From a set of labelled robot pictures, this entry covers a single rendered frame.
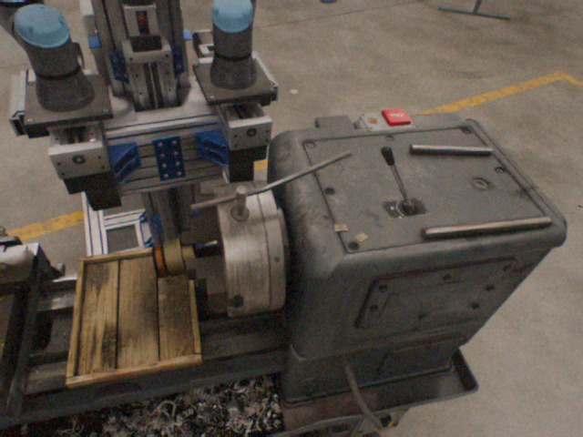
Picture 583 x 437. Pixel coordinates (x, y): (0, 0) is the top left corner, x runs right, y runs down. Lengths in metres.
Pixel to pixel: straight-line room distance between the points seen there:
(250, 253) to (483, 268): 0.51
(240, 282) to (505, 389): 1.67
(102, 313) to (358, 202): 0.71
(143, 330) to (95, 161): 0.49
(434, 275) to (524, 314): 1.67
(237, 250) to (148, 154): 0.69
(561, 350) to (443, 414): 0.76
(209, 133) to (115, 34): 0.39
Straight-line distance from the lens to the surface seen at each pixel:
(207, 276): 0.94
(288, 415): 1.41
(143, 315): 1.17
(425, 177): 1.02
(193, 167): 1.53
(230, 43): 1.34
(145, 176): 1.52
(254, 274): 0.88
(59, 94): 1.35
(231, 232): 0.86
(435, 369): 1.55
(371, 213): 0.89
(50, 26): 1.29
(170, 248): 0.98
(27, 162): 3.18
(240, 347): 1.12
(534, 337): 2.55
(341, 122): 1.13
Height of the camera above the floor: 1.88
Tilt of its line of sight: 48 degrees down
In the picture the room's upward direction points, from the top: 7 degrees clockwise
